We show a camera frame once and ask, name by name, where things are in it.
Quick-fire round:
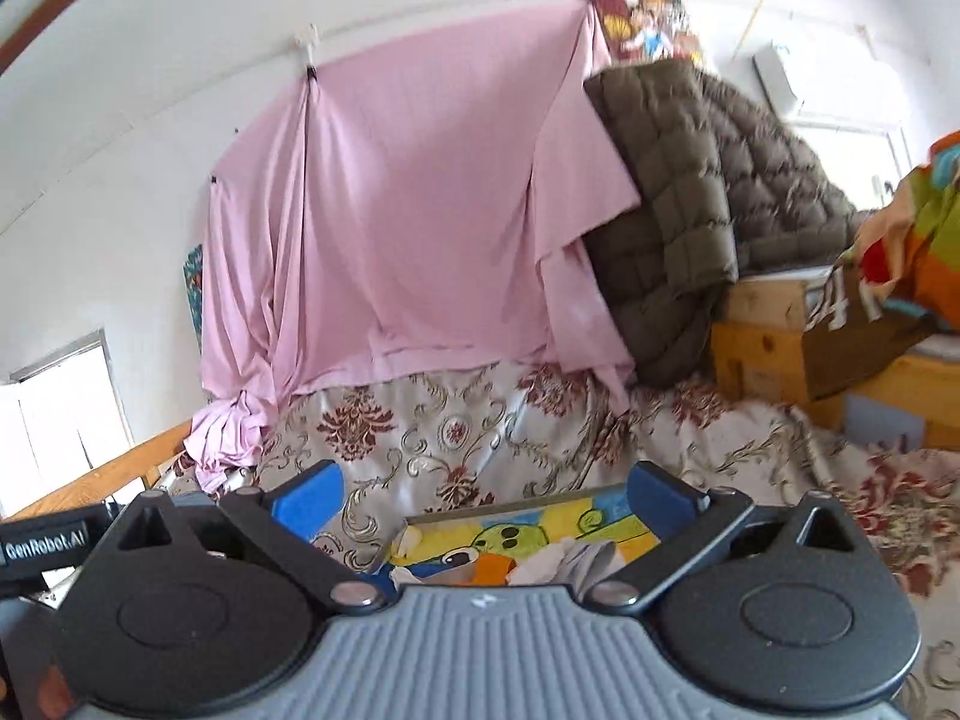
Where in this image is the brown quilted jacket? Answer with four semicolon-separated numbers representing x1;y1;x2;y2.
583;58;871;387

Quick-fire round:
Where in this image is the window with grey frame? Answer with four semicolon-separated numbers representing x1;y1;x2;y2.
0;341;128;518

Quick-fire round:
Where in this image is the pale blue panel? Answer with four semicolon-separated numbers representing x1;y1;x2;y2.
844;392;927;452

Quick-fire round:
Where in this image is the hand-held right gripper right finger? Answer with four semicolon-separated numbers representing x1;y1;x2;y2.
589;459;863;611

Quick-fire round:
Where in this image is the pink hanging sheet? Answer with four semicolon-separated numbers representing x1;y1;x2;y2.
184;0;642;496

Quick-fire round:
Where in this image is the teal wall poster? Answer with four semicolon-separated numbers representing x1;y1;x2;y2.
182;244;207;350

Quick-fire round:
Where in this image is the white wall hook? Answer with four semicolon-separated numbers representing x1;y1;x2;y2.
295;25;322;80

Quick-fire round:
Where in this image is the cartoon wall poster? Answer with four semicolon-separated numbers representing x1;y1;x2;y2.
577;0;706;67

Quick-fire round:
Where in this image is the colourful patchwork cloth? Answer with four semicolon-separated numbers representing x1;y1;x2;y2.
836;131;960;316

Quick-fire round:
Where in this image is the floral satin blanket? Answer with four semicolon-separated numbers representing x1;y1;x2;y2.
161;360;960;720

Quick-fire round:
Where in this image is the white air conditioner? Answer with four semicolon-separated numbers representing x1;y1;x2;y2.
752;43;905;125

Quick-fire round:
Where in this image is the person's left hand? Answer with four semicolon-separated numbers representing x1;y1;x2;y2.
0;667;72;720

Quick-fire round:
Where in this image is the wooden bed rail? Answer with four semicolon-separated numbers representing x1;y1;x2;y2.
0;420;196;522

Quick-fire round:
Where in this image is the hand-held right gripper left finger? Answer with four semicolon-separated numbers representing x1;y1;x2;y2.
105;459;387;611

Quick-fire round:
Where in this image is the small bright window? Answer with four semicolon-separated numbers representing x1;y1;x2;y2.
780;120;912;203

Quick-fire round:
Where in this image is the white muslin cloth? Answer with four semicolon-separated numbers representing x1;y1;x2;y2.
508;538;625;587

